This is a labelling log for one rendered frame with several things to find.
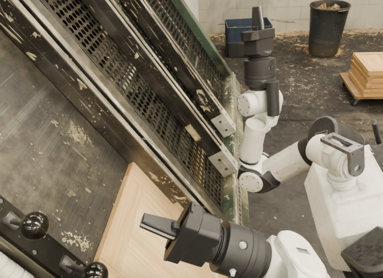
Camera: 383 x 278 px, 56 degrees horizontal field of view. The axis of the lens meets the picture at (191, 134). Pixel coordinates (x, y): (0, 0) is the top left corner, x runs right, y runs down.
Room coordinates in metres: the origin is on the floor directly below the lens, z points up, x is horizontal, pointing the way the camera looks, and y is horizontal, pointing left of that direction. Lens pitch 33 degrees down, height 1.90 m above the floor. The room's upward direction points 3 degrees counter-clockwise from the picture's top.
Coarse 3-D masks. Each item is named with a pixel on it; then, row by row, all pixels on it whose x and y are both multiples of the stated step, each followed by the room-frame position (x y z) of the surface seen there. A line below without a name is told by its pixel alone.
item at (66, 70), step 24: (0, 0) 0.82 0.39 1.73; (24, 0) 0.86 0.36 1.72; (0, 24) 0.82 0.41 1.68; (24, 24) 0.82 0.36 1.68; (48, 24) 0.86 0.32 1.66; (24, 48) 0.82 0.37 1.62; (48, 48) 0.81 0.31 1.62; (48, 72) 0.81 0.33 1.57; (72, 72) 0.81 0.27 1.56; (72, 96) 0.81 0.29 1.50; (96, 96) 0.80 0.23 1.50; (96, 120) 0.80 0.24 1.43; (120, 120) 0.80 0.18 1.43; (120, 144) 0.80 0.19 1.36; (144, 144) 0.80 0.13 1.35; (144, 168) 0.79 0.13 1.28; (168, 168) 0.82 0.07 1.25; (168, 192) 0.78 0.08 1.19; (192, 192) 0.82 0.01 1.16
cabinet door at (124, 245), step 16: (128, 176) 0.73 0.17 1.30; (144, 176) 0.78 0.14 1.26; (128, 192) 0.68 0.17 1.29; (144, 192) 0.73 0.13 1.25; (160, 192) 0.78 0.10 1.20; (112, 208) 0.62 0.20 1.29; (128, 208) 0.64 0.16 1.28; (144, 208) 0.68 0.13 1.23; (160, 208) 0.73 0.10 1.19; (176, 208) 0.78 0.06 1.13; (112, 224) 0.57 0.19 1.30; (128, 224) 0.60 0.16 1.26; (112, 240) 0.53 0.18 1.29; (128, 240) 0.56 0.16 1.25; (144, 240) 0.60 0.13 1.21; (160, 240) 0.63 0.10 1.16; (96, 256) 0.49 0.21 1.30; (112, 256) 0.50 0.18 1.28; (128, 256) 0.53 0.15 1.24; (144, 256) 0.56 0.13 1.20; (160, 256) 0.59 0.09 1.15; (112, 272) 0.47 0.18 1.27; (128, 272) 0.50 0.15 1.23; (144, 272) 0.52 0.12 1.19; (160, 272) 0.55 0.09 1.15; (176, 272) 0.59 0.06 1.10; (192, 272) 0.62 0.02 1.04; (208, 272) 0.67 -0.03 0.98
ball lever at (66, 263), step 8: (64, 256) 0.40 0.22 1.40; (64, 264) 0.39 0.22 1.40; (72, 264) 0.38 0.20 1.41; (88, 264) 0.35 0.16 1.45; (96, 264) 0.34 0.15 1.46; (104, 264) 0.35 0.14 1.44; (80, 272) 0.36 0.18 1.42; (88, 272) 0.33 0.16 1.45; (96, 272) 0.33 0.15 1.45; (104, 272) 0.34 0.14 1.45
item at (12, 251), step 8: (0, 240) 0.38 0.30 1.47; (0, 248) 0.38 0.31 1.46; (8, 248) 0.38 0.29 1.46; (16, 248) 0.38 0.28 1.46; (8, 256) 0.38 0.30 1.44; (16, 256) 0.38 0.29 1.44; (24, 256) 0.38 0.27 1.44; (24, 264) 0.38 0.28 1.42; (32, 264) 0.38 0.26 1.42; (32, 272) 0.38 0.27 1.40; (40, 272) 0.38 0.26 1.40; (48, 272) 0.38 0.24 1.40
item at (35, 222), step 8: (8, 216) 0.40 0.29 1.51; (16, 216) 0.41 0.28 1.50; (24, 216) 0.35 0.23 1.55; (32, 216) 0.35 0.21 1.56; (40, 216) 0.35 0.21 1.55; (8, 224) 0.40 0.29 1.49; (16, 224) 0.38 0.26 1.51; (24, 224) 0.34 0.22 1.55; (32, 224) 0.34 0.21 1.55; (40, 224) 0.34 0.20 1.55; (48, 224) 0.35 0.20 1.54; (24, 232) 0.33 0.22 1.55; (32, 232) 0.33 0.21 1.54; (40, 232) 0.33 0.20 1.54
